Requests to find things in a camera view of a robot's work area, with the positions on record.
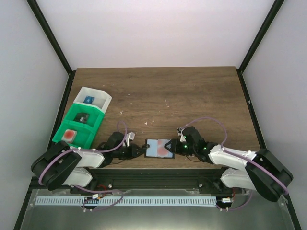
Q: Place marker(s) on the white plastic bin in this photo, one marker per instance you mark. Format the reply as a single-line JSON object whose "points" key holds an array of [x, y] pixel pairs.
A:
{"points": [[101, 101]]}

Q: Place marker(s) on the blue card in bin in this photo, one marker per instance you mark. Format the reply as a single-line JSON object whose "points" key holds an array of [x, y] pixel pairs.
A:
{"points": [[88, 100]]}

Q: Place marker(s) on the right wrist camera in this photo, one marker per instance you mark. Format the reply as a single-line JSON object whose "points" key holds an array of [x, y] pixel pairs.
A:
{"points": [[179, 131]]}

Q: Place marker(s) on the light blue cable duct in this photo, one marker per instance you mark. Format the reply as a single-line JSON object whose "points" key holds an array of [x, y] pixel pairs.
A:
{"points": [[194, 201]]}

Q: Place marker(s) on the black aluminium frame rail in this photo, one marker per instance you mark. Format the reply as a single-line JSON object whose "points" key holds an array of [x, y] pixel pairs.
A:
{"points": [[207, 180]]}

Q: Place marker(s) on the dark card in bin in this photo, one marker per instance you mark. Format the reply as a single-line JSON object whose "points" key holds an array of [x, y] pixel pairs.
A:
{"points": [[81, 117]]}

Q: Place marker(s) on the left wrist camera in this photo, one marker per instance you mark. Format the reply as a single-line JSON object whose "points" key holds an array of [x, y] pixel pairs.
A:
{"points": [[129, 137]]}

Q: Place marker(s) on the red and white card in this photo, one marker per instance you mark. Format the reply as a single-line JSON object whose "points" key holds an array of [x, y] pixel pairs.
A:
{"points": [[69, 135]]}

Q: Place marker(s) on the black leather card holder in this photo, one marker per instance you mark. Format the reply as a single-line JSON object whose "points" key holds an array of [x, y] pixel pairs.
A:
{"points": [[151, 150]]}

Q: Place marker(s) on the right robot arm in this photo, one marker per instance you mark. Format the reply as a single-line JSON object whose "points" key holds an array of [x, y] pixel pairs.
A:
{"points": [[259, 170]]}

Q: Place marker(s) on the green plastic bin front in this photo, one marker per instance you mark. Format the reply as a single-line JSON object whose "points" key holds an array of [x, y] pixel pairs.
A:
{"points": [[83, 138]]}

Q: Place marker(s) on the green plastic bin middle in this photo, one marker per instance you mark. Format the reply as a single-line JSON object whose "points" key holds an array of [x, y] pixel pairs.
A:
{"points": [[94, 120]]}

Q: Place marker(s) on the white card red dots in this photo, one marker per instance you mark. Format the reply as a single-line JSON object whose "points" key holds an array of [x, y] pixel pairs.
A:
{"points": [[161, 150]]}

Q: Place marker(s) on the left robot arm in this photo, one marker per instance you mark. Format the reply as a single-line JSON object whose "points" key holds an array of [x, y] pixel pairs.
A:
{"points": [[64, 165]]}

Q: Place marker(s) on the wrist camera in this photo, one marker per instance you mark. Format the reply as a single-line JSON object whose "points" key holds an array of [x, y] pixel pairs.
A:
{"points": [[129, 137], [179, 131]]}

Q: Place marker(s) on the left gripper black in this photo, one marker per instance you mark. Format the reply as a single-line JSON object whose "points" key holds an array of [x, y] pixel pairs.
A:
{"points": [[134, 148]]}

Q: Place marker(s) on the green plastic bin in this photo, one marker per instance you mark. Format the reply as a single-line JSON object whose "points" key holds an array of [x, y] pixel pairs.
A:
{"points": [[83, 138], [94, 120]]}

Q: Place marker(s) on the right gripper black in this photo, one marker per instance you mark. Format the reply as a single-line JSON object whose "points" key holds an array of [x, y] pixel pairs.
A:
{"points": [[174, 146]]}

